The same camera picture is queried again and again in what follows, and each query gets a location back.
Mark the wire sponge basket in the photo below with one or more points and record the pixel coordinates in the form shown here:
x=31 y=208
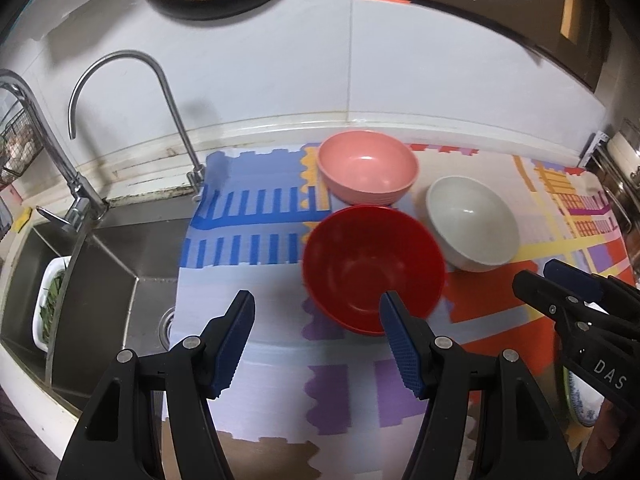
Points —
x=19 y=144

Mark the cream bowl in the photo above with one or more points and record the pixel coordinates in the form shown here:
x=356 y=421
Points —
x=475 y=229

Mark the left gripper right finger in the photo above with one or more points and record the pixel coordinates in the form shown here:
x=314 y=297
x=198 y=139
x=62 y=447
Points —
x=518 y=435

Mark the blue patterned plate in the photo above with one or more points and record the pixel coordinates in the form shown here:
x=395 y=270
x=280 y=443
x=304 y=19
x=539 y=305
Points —
x=584 y=402

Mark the white tray with greens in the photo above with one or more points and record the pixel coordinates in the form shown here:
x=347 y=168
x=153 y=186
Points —
x=47 y=298

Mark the pink bowl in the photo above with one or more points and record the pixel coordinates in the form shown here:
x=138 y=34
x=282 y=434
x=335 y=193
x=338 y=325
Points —
x=367 y=167

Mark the colourful patchwork mat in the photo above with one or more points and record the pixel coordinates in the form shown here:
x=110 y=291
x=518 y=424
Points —
x=318 y=339

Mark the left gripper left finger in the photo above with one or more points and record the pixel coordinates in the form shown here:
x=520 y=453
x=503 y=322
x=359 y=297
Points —
x=115 y=437

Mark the thin gooseneck faucet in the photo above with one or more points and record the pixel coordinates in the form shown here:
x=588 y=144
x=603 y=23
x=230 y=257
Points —
x=142 y=101

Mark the metal pot rack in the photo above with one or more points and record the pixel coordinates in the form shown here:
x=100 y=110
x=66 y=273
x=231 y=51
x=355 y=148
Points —
x=615 y=161

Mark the stainless steel sink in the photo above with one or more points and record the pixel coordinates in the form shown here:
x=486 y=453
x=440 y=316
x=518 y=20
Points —
x=119 y=290

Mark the red and black bowl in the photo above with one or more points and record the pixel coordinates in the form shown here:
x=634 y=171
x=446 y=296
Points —
x=359 y=253

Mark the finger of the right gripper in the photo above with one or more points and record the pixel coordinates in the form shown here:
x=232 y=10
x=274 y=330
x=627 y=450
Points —
x=611 y=294
x=565 y=308

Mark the person's hand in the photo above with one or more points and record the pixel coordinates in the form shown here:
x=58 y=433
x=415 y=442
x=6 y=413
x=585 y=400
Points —
x=605 y=433

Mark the tall chrome faucet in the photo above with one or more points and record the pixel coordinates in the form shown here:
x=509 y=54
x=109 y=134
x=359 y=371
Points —
x=87 y=204

